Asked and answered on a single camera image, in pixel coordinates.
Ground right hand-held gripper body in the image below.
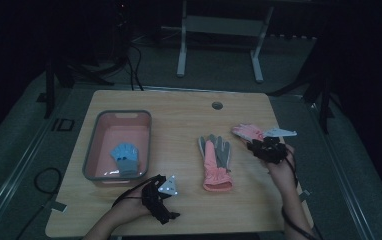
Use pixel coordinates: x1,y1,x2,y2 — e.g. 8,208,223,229
252,127,298,165

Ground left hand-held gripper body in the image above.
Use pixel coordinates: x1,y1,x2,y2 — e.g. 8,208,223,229
141,175,179,222

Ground pink glove with white trim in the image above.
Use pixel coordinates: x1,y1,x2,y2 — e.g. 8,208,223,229
231,123,267,145

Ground blue knit glove with dots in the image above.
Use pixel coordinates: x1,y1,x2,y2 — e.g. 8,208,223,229
110,142,141,177

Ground pink glove with grey palm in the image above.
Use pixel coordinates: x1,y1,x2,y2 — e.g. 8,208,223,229
197,133,234,193

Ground pink basin with grey rim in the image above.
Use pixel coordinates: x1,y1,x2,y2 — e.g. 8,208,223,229
82,109,153,187

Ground person's left hand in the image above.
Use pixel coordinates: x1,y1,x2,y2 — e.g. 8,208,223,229
113,186,153,222

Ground person's right hand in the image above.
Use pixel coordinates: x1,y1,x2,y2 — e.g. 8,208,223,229
263,143,297,188

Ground black metal stand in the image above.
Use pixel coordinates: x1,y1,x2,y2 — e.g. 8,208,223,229
37,56,115,120
267,66,335,135

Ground dark equipment with red light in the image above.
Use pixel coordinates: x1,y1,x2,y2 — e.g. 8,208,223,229
112,0,133,64

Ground left hand-held gripper cable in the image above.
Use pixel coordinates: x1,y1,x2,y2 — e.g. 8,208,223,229
111,175,158,208

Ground hand-held gripper cable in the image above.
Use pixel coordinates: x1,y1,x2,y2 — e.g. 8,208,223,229
280,146,323,240
111,175,158,208

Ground right hand-held gripper cable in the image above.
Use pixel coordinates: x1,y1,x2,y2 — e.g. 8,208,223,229
280,146,323,240

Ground metal floor rail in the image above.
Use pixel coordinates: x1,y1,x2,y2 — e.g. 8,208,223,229
0,87,92,234
305,99,378,240

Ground black floor cables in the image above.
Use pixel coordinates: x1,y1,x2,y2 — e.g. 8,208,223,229
125,43,145,92

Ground black looped floor cable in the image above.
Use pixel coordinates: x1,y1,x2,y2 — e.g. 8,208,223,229
15,167,63,240

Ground white metal desk frame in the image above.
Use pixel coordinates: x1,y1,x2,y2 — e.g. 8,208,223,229
176,0,276,84

